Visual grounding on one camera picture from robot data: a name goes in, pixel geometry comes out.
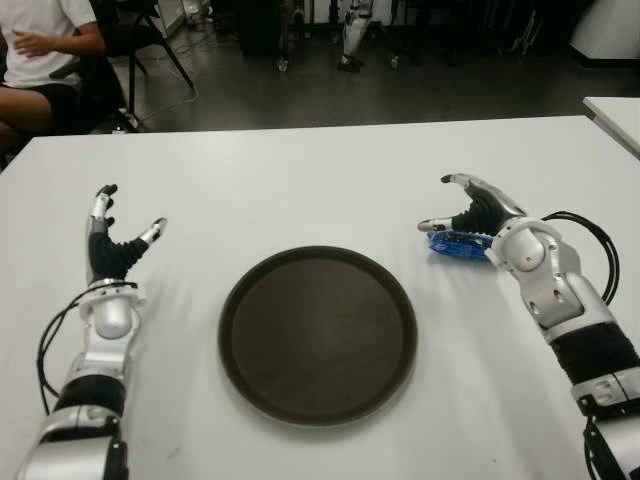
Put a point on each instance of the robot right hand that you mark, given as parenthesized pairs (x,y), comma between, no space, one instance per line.
(482,212)

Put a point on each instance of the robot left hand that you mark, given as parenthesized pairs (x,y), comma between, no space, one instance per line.
(107,255)

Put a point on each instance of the blue Oreo packet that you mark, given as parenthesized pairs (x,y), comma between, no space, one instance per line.
(457,246)

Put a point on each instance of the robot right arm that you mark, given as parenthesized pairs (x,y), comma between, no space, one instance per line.
(525,250)

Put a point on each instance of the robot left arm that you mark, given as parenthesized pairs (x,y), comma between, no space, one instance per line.
(112,315)

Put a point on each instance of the white side table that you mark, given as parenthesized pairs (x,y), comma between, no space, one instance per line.
(617,117)

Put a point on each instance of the black wheeled stand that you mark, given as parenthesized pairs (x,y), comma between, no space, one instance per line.
(395,61)

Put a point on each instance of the round brown tray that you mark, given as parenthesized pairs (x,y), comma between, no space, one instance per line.
(317,335)

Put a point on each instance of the white cabinet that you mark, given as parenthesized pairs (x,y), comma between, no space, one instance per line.
(607,30)

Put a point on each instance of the black chair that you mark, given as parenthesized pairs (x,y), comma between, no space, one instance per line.
(132,35)

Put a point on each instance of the seated person white shirt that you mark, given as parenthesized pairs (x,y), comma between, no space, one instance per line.
(35,45)

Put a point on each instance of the black equipment cart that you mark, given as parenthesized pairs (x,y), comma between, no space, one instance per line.
(260,30)

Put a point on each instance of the folded silver frame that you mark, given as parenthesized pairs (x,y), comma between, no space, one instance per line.
(525,35)

